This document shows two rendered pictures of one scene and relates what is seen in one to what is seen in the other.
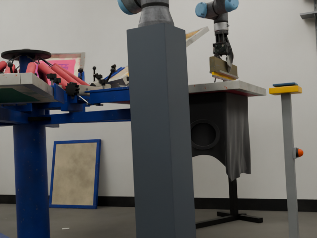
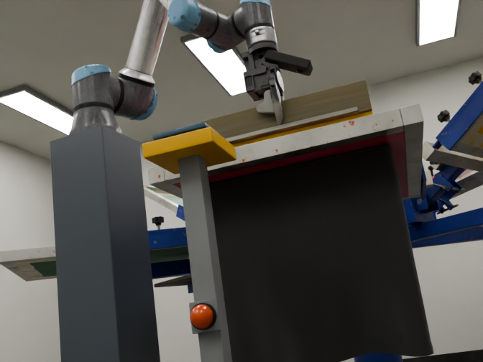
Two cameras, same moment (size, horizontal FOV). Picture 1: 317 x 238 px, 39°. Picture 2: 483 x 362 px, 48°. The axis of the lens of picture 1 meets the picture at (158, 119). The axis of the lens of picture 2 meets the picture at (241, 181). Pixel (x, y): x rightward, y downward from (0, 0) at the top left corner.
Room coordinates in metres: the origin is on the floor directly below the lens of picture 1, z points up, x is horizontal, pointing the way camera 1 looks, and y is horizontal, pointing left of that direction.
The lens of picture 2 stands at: (2.03, -1.51, 0.62)
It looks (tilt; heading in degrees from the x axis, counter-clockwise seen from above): 15 degrees up; 81
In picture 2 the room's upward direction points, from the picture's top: 8 degrees counter-clockwise
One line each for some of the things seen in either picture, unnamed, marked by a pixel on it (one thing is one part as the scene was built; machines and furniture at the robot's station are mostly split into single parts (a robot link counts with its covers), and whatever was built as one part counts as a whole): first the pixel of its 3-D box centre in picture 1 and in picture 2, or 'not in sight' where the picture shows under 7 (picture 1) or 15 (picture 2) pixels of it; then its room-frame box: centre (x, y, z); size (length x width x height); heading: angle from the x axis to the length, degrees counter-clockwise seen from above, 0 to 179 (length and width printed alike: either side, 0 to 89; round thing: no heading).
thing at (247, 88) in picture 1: (181, 95); (310, 184); (2.44, -0.13, 0.97); 0.79 x 0.58 x 0.04; 65
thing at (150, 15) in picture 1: (155, 18); (94, 125); (1.87, -0.01, 1.25); 0.15 x 0.15 x 0.10
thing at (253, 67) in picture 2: (221, 43); (263, 72); (2.31, -0.34, 1.21); 0.09 x 0.08 x 0.12; 155
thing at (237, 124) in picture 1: (237, 136); (304, 263); (2.32, -0.40, 0.74); 0.45 x 0.03 x 0.43; 155
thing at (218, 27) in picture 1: (221, 28); (261, 42); (2.32, -0.35, 1.29); 0.08 x 0.08 x 0.05
